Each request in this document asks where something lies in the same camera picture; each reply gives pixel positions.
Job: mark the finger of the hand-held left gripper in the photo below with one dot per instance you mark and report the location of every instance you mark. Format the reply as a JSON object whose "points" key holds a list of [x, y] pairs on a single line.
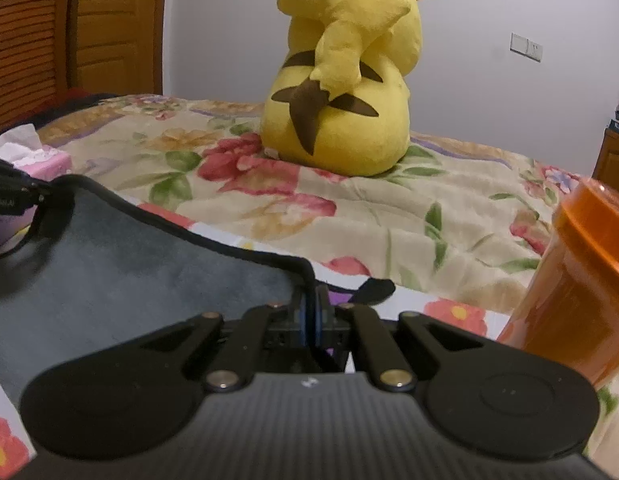
{"points": [[20, 186]]}

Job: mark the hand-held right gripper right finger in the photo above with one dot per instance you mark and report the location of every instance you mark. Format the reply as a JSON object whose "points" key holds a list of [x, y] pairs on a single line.
{"points": [[320, 321]]}

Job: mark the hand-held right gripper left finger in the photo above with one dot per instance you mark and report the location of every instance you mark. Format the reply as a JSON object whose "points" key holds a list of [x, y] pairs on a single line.
{"points": [[302, 321]]}

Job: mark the grey towel with black trim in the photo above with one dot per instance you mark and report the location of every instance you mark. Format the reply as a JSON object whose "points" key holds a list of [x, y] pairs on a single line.
{"points": [[139, 280]]}

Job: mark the pink tissue box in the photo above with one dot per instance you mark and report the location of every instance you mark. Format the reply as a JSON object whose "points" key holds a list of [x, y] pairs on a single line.
{"points": [[49, 162]]}

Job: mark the floral blanket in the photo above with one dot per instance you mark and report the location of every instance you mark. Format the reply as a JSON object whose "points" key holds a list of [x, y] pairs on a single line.
{"points": [[399, 220]]}

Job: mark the wooden wardrobe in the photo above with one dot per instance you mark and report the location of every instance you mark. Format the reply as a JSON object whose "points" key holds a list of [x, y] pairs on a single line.
{"points": [[89, 25]]}

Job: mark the yellow plush toy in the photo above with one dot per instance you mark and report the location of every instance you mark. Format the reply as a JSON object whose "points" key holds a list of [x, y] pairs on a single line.
{"points": [[339, 110]]}

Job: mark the orange plastic jar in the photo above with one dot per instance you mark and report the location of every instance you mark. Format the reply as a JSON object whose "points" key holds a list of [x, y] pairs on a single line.
{"points": [[569, 300]]}

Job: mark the wooden cabinet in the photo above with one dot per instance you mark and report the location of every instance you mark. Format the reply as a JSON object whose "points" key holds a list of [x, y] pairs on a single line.
{"points": [[613, 160]]}

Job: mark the white wall switch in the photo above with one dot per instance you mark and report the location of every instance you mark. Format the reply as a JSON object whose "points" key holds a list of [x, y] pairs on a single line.
{"points": [[526, 47]]}

